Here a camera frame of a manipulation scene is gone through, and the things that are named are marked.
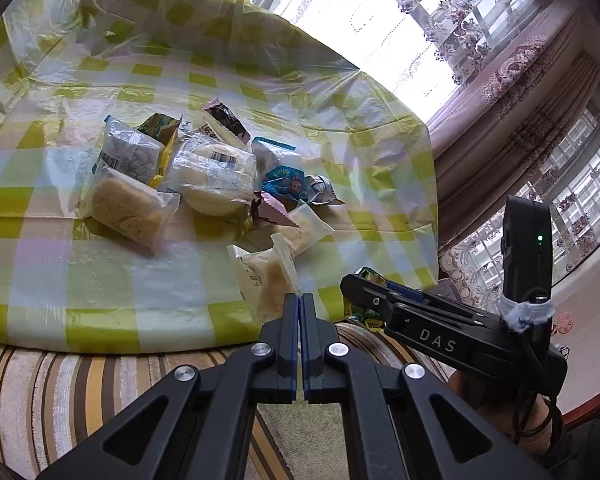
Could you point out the pink snack packet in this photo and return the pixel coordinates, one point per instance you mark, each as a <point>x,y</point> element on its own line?
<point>272,210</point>

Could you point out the yellow green snack packet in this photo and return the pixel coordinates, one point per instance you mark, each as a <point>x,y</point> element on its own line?
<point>162,130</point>

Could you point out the checkered plastic tablecloth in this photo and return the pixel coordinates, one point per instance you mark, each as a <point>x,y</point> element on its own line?
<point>105,270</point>

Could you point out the green white snack packet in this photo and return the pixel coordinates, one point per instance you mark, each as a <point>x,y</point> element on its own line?
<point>362,316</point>

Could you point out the clear golden cake packet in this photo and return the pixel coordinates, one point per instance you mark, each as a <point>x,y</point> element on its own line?
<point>262,280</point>

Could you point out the large white bun packet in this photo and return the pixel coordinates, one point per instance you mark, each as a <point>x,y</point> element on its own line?
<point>215,180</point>

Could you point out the clear blue-edged snack packet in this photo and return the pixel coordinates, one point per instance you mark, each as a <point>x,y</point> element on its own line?
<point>130,152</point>
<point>282,185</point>

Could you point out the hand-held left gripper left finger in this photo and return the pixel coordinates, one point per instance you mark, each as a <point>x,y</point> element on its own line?
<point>292,350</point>

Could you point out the striped brown rug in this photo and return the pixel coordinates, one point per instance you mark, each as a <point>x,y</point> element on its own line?
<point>80,375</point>

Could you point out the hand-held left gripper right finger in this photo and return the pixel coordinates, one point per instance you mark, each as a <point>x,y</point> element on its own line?
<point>310,350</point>

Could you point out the small cream cake packet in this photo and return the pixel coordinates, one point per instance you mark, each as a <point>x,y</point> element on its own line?
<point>302,227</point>

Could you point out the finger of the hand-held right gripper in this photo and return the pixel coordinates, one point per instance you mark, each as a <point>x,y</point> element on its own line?
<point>365,292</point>
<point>405,291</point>

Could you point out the small silver snack packet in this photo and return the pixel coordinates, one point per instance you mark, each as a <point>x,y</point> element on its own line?
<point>322,190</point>

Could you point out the short white lace curtain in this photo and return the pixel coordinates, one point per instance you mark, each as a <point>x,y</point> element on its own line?
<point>480,260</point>

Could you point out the person's right hand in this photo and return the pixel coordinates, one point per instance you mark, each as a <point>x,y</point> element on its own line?
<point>490,410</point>

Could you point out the brown embroidered curtain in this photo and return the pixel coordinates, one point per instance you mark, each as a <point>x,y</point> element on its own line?
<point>505,110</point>

